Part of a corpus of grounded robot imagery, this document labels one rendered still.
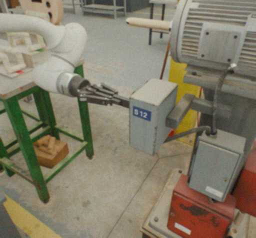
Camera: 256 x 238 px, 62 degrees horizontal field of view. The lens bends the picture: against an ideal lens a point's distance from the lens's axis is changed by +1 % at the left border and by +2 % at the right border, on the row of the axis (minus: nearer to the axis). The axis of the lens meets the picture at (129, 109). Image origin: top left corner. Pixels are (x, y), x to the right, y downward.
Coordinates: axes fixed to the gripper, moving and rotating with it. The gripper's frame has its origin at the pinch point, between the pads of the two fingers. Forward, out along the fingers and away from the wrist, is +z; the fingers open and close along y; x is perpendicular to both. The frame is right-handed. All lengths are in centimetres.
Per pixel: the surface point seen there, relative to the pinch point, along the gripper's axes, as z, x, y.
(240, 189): 43, -39, -21
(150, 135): 12.5, -6.4, 3.5
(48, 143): -95, -87, -29
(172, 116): 15.7, -3.1, -4.9
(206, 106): 23.5, -3.8, -17.5
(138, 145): 8.4, -12.6, 3.5
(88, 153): -67, -98, -46
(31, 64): -78, -11, -22
